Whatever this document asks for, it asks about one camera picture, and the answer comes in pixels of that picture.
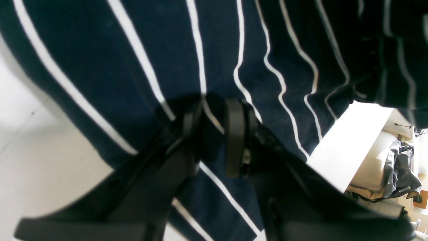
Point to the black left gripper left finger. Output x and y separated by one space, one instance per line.
133 203

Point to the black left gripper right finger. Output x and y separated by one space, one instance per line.
295 202

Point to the navy white striped T-shirt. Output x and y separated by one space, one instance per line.
122 70

